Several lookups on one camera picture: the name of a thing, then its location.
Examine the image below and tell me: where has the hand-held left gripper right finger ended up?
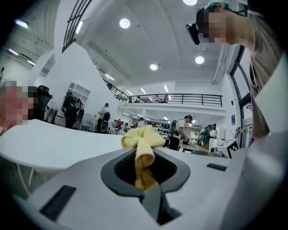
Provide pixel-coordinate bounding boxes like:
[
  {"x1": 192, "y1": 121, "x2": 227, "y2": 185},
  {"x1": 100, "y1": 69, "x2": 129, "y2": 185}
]
[{"x1": 154, "y1": 147, "x2": 248, "y2": 230}]

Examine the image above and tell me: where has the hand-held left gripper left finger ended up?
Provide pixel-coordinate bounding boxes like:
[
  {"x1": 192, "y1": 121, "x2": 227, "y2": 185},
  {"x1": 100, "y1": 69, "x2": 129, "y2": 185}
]
[{"x1": 13, "y1": 149, "x2": 159, "y2": 230}]

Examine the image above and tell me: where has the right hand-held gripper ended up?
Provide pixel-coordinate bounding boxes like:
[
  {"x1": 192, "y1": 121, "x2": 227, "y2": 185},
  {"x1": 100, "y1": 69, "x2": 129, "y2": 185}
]
[{"x1": 208, "y1": 138, "x2": 240, "y2": 159}]

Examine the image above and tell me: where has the yellow cloth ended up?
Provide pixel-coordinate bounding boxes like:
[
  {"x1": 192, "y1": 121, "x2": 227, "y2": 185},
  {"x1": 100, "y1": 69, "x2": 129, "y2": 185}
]
[{"x1": 121, "y1": 124, "x2": 167, "y2": 191}]

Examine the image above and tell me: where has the black office chair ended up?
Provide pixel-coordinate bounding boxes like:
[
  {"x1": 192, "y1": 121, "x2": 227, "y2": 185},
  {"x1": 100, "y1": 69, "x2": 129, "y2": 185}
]
[{"x1": 33, "y1": 84, "x2": 53, "y2": 122}]

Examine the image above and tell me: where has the white curved table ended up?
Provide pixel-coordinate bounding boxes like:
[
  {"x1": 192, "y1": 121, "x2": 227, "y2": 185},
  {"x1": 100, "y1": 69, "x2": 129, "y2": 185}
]
[{"x1": 0, "y1": 118, "x2": 129, "y2": 187}]

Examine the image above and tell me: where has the black balcony railing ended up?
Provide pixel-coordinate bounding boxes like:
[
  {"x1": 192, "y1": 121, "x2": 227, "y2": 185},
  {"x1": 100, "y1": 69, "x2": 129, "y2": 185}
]
[{"x1": 102, "y1": 78, "x2": 223, "y2": 108}]

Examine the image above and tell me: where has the person's grey printed shirt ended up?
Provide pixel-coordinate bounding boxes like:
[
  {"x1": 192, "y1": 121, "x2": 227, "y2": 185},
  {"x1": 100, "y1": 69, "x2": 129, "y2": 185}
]
[{"x1": 246, "y1": 12, "x2": 284, "y2": 141}]

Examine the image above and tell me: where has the white shelving unit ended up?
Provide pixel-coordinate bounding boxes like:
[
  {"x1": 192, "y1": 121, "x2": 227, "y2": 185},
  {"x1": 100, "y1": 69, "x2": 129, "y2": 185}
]
[{"x1": 68, "y1": 82, "x2": 91, "y2": 106}]

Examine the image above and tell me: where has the person's head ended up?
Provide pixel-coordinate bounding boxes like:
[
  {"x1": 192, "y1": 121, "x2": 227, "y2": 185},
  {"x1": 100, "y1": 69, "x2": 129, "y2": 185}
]
[{"x1": 195, "y1": 0, "x2": 257, "y2": 51}]

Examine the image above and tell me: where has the black stair railing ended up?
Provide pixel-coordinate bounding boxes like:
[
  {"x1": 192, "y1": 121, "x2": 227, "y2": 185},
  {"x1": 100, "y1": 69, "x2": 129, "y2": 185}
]
[{"x1": 62, "y1": 0, "x2": 93, "y2": 53}]

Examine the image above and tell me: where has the black window frame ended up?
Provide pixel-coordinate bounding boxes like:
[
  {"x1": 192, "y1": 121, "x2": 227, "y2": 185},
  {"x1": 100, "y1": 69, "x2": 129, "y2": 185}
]
[{"x1": 229, "y1": 44, "x2": 253, "y2": 149}]

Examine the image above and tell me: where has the black head camera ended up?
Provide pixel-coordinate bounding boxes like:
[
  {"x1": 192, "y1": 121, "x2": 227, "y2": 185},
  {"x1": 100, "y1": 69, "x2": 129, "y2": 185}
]
[{"x1": 184, "y1": 22, "x2": 201, "y2": 45}]

